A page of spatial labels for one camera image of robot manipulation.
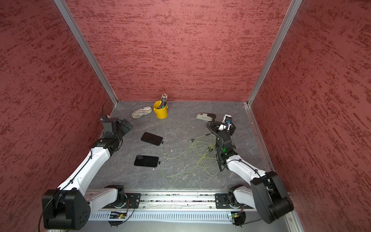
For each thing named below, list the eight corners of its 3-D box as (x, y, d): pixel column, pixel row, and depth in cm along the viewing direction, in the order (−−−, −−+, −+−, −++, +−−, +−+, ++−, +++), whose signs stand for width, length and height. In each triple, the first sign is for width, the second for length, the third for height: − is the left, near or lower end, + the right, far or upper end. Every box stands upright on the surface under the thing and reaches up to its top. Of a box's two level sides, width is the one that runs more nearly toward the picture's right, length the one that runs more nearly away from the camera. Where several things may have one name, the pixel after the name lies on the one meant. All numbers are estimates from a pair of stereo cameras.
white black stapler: (196, 119, 113) (196, 115, 108) (196, 116, 115) (196, 111, 111) (214, 121, 112) (215, 117, 108) (214, 117, 114) (215, 113, 110)
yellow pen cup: (155, 119, 111) (152, 109, 102) (157, 110, 117) (154, 100, 108) (167, 119, 111) (165, 109, 102) (168, 110, 117) (167, 100, 108)
